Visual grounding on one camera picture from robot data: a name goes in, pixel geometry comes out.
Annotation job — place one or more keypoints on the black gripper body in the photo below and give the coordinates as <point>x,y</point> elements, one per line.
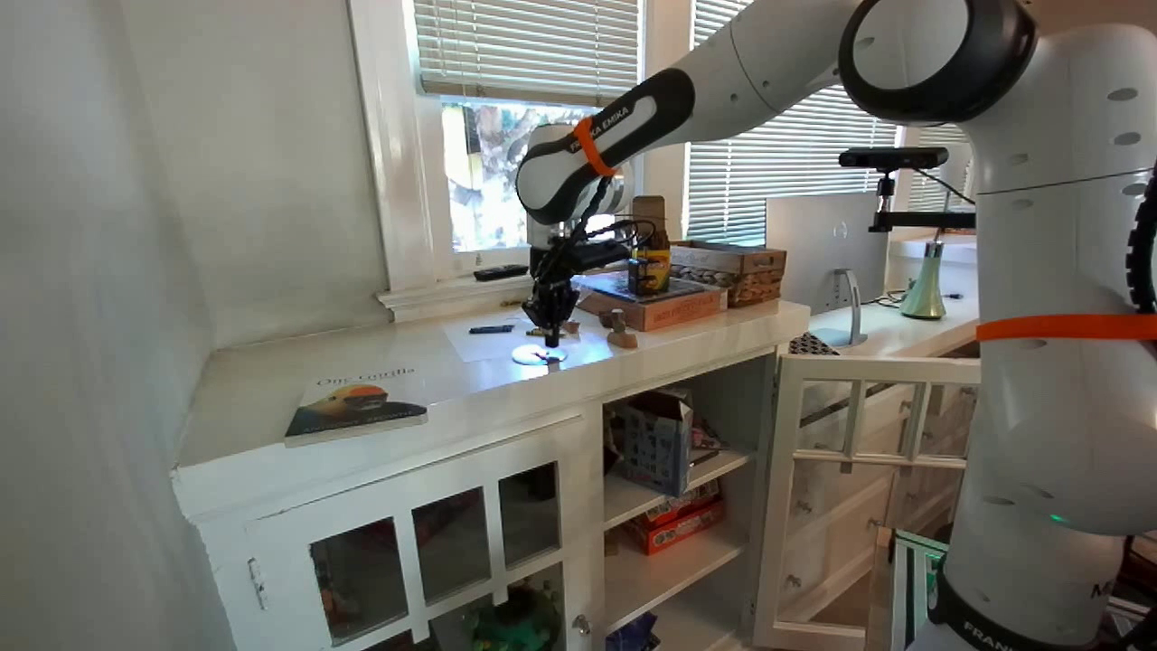
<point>551,279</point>

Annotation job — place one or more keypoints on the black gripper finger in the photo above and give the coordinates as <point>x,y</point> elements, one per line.
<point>567,326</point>
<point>551,335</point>

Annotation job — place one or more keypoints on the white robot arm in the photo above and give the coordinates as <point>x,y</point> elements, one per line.
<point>1066,138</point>

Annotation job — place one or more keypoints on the wooden toy figure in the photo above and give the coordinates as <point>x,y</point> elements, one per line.
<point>620,335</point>

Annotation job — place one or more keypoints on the blue pen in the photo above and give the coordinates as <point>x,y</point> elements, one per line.
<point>495,330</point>

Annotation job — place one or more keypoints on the brown cardboard box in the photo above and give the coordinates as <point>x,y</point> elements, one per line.
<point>677,305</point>

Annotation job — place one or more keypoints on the blue box on shelf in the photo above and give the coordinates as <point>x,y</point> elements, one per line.
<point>661,440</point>

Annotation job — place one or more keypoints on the white cabinet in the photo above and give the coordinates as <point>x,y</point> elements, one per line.
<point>495,508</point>

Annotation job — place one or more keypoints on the window blinds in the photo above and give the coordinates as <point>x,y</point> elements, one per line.
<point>507,67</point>

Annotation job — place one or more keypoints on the red box on shelf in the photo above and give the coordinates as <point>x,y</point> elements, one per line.
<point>677,518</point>

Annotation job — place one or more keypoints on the sink faucet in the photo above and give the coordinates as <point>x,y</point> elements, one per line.
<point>848,294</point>

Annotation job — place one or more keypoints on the open cabinet door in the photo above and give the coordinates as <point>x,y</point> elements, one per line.
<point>863,449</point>

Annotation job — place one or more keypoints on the green soap bottle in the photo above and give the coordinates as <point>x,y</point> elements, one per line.
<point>924,289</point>

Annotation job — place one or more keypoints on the black camera on stand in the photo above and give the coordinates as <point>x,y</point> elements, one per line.
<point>896,201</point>

